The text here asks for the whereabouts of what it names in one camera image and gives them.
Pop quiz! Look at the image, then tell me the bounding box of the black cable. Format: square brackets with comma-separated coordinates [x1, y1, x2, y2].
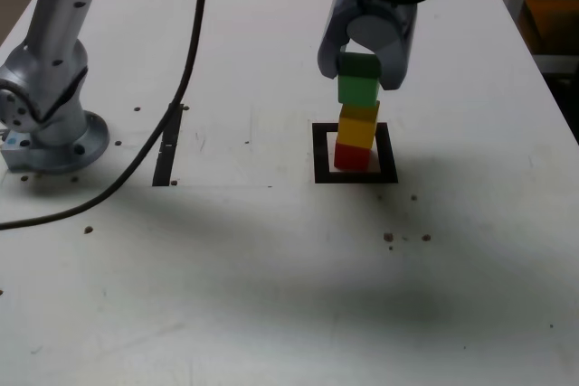
[0, 0, 214, 231]

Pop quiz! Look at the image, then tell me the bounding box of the yellow box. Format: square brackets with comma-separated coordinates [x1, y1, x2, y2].
[523, 0, 579, 55]

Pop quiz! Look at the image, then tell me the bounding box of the red cube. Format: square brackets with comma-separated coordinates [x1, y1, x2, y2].
[333, 140, 373, 172]

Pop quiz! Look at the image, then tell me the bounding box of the green cube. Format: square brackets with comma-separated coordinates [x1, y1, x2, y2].
[337, 52, 383, 107]

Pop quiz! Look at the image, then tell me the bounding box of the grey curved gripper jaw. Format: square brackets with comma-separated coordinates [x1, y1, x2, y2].
[346, 3, 420, 91]
[316, 0, 363, 80]

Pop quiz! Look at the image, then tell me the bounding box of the black tape strip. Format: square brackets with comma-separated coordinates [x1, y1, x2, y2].
[151, 103, 186, 188]

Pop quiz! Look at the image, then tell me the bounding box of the yellow cube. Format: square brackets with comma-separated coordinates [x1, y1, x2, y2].
[337, 100, 382, 151]

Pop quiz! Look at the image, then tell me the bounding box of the black tape square outline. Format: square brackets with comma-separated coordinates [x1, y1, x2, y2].
[311, 121, 400, 185]

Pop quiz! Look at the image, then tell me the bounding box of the white horizontal bar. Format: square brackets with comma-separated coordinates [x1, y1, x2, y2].
[535, 54, 579, 75]

